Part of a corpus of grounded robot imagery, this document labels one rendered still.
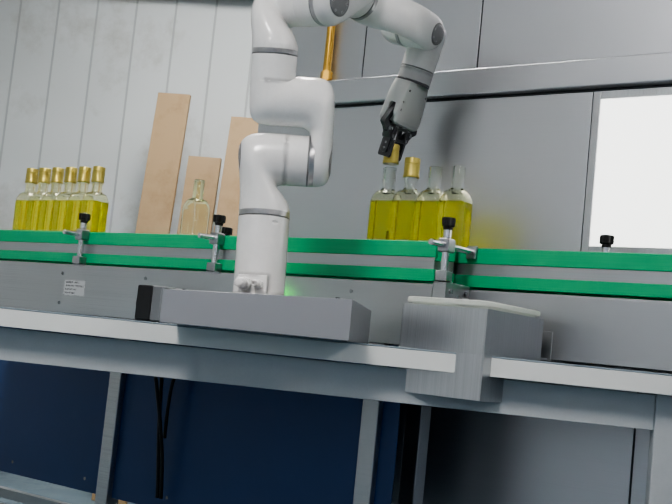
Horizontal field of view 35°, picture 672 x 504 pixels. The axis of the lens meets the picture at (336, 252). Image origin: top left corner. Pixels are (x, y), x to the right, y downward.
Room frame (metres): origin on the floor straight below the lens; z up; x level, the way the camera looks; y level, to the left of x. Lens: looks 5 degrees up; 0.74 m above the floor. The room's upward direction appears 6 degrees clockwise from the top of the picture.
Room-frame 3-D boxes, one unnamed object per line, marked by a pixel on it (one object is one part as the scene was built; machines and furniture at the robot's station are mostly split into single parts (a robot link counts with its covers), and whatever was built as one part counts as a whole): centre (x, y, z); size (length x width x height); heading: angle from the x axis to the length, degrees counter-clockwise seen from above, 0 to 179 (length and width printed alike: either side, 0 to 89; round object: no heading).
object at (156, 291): (2.43, 0.39, 0.79); 0.08 x 0.08 x 0.08; 54
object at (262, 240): (1.95, 0.14, 0.89); 0.16 x 0.13 x 0.15; 168
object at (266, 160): (1.97, 0.13, 1.04); 0.13 x 0.10 x 0.16; 91
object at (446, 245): (2.07, -0.23, 0.95); 0.17 x 0.03 x 0.12; 144
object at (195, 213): (2.80, 0.38, 1.01); 0.06 x 0.06 x 0.26; 49
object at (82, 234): (2.66, 0.66, 0.94); 0.07 x 0.04 x 0.13; 144
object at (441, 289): (2.08, -0.24, 0.85); 0.09 x 0.04 x 0.07; 144
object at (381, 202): (2.32, -0.10, 0.99); 0.06 x 0.06 x 0.21; 54
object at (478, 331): (1.94, -0.28, 0.79); 0.27 x 0.17 x 0.08; 144
